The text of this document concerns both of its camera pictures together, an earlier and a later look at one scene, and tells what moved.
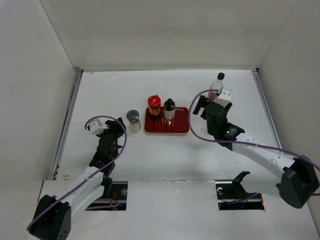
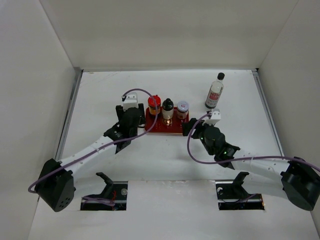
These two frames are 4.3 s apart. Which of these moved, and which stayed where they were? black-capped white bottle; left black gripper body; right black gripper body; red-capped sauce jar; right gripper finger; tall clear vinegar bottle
Moved: right black gripper body; left black gripper body; right gripper finger
Stayed: red-capped sauce jar; black-capped white bottle; tall clear vinegar bottle
